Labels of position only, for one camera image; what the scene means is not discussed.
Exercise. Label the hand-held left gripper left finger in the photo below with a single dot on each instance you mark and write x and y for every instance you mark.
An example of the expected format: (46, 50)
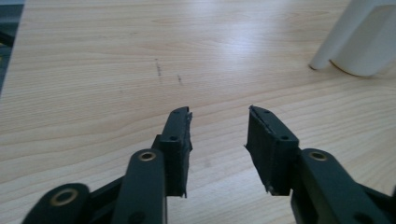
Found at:
(176, 146)

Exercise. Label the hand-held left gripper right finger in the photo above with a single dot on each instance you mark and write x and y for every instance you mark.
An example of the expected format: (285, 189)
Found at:
(271, 146)

